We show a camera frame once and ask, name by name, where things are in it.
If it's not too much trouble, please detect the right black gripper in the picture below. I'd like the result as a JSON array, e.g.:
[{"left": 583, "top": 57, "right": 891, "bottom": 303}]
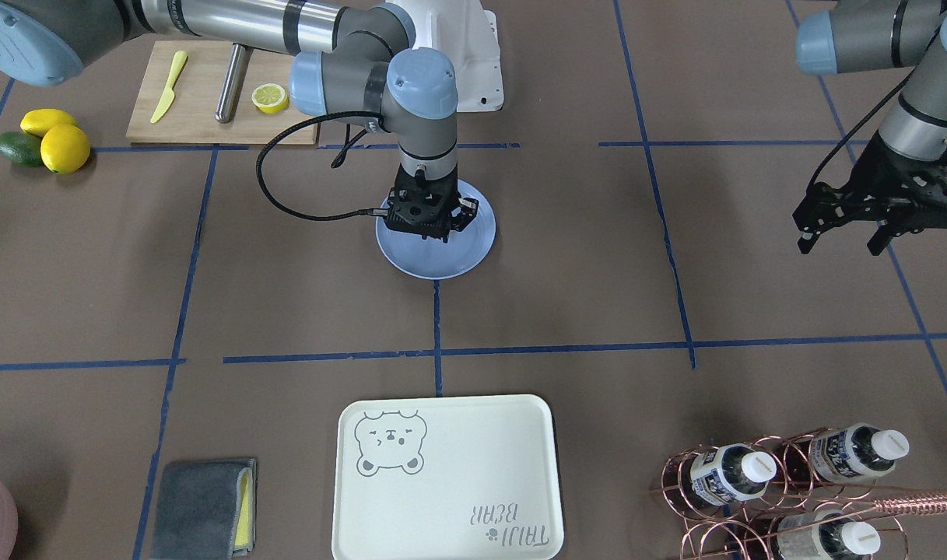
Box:
[{"left": 395, "top": 167, "right": 479, "bottom": 233}]

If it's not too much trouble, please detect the blue plate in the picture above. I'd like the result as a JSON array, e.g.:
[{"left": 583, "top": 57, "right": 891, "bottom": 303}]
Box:
[{"left": 376, "top": 180, "right": 496, "bottom": 280}]

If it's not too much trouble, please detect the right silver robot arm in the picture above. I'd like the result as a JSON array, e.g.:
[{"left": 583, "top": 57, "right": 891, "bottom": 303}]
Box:
[{"left": 0, "top": 1, "right": 479, "bottom": 240}]

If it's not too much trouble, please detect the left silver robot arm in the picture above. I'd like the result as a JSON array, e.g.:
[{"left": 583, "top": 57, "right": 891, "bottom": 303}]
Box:
[{"left": 794, "top": 1, "right": 947, "bottom": 162}]

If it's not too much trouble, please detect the half lemon slice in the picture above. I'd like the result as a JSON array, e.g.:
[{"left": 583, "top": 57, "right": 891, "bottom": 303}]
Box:
[{"left": 251, "top": 84, "right": 289, "bottom": 114}]

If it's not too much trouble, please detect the cream rectangular tray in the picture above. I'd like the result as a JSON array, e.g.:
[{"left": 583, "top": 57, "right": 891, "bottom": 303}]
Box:
[{"left": 331, "top": 394, "right": 565, "bottom": 559}]

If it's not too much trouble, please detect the wooden cutting board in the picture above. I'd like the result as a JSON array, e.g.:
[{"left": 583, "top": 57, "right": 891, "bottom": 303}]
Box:
[{"left": 127, "top": 41, "right": 307, "bottom": 145}]

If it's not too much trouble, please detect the yellow plastic knife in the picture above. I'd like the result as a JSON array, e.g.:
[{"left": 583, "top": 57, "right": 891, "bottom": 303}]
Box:
[{"left": 149, "top": 50, "right": 188, "bottom": 124}]

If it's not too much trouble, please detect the dark drink bottle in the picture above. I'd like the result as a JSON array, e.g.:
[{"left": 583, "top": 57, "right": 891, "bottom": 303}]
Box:
[
  {"left": 806, "top": 423, "right": 910, "bottom": 485},
  {"left": 770, "top": 509, "right": 882, "bottom": 559},
  {"left": 680, "top": 443, "right": 778, "bottom": 510}
]

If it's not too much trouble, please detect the dark grey folded cloth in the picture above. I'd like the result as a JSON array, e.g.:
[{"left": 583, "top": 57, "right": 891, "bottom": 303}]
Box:
[{"left": 149, "top": 457, "right": 258, "bottom": 559}]

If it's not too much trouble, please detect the yellow lemon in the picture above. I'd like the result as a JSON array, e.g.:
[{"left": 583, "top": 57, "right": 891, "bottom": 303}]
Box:
[
  {"left": 40, "top": 124, "right": 92, "bottom": 174},
  {"left": 20, "top": 107, "right": 78, "bottom": 138}
]

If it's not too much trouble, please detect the green lime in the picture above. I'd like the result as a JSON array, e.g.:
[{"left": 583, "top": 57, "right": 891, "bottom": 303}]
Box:
[{"left": 0, "top": 131, "right": 45, "bottom": 169}]

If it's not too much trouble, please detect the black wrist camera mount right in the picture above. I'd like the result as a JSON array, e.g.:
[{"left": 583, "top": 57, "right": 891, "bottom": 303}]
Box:
[{"left": 383, "top": 189, "right": 451, "bottom": 243}]

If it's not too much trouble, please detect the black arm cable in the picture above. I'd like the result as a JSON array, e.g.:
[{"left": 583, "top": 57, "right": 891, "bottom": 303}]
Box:
[
  {"left": 806, "top": 72, "right": 914, "bottom": 195},
  {"left": 255, "top": 112, "right": 388, "bottom": 222}
]

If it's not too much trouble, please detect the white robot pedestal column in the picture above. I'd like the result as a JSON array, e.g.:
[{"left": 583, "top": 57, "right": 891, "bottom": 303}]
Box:
[{"left": 394, "top": 1, "right": 505, "bottom": 113}]

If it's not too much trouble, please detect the black handled knife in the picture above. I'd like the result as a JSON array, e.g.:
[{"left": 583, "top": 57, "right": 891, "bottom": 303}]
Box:
[{"left": 215, "top": 43, "right": 251, "bottom": 124}]

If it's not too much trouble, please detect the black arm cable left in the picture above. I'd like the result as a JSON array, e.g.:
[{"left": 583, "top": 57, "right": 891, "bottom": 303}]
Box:
[{"left": 806, "top": 72, "right": 914, "bottom": 195}]

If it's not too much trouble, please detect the copper wire bottle rack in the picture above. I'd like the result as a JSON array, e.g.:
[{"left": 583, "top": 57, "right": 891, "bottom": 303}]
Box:
[{"left": 651, "top": 422, "right": 947, "bottom": 559}]

